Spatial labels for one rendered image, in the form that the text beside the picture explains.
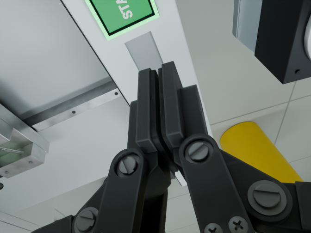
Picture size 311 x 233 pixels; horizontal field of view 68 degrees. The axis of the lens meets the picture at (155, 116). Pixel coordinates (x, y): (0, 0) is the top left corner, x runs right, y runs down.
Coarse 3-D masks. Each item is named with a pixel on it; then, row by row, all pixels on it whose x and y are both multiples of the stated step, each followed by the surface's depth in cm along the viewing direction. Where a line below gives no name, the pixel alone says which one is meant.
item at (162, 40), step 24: (72, 0) 20; (168, 0) 22; (96, 24) 22; (144, 24) 23; (168, 24) 23; (96, 48) 23; (120, 48) 24; (144, 48) 25; (168, 48) 25; (120, 72) 26; (192, 72) 28
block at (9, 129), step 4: (0, 120) 36; (0, 124) 36; (4, 124) 37; (0, 128) 36; (4, 128) 36; (8, 128) 37; (12, 128) 38; (0, 132) 35; (4, 132) 36; (8, 132) 37; (0, 136) 36; (4, 136) 36; (8, 136) 37; (0, 140) 36; (4, 140) 36; (8, 140) 36; (0, 144) 37
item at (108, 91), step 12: (108, 84) 43; (84, 96) 43; (96, 96) 42; (108, 96) 42; (60, 108) 43; (72, 108) 42; (84, 108) 43; (24, 120) 45; (36, 120) 44; (48, 120) 43; (60, 120) 44
